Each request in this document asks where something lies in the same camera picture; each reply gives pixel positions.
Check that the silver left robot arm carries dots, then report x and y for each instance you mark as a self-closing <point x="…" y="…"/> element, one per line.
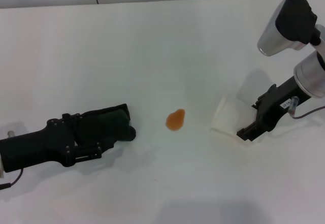
<point x="1" y="169"/>

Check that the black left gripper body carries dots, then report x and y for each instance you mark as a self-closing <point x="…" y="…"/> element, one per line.
<point x="38" y="145"/>

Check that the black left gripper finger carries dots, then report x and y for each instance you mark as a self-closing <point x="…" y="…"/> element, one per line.
<point x="83" y="153"/>
<point x="72" y="116"/>

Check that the left wrist connector plug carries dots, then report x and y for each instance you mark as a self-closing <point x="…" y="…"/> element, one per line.
<point x="10" y="133"/>

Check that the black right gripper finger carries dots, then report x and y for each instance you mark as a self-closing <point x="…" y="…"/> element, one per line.
<point x="256" y="104"/>
<point x="251" y="132"/>

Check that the white paper cup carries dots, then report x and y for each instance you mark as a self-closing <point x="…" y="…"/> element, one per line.
<point x="228" y="117"/>

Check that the right wrist connector plug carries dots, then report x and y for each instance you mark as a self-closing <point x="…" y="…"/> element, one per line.
<point x="294" y="104"/>

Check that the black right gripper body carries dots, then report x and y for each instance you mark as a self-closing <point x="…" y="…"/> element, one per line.
<point x="276" y="104"/>

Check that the brown liquid stain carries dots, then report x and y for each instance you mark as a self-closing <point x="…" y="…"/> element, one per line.
<point x="175" y="120"/>

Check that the dark blue rag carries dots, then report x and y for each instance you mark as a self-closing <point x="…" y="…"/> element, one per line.
<point x="106" y="125"/>

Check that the wrist connector plug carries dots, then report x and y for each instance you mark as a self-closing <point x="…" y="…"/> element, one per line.
<point x="294" y="104"/>
<point x="10" y="133"/>

